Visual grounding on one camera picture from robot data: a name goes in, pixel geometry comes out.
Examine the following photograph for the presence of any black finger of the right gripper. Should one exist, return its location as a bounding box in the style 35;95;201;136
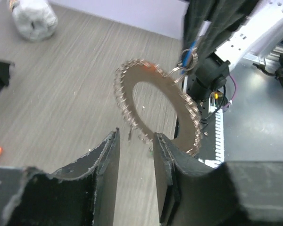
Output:
183;0;259;71

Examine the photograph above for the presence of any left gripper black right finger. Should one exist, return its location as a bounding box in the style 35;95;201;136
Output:
153;133;283;226

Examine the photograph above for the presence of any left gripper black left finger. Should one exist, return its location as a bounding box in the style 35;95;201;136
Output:
0;129;120;226

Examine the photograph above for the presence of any blue tag key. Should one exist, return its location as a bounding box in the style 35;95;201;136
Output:
181;41;198;74

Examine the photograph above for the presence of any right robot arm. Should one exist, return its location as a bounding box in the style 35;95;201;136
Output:
182;0;283;101

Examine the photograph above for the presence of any grey wrapped paper bundle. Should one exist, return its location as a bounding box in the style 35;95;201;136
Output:
7;0;58;42

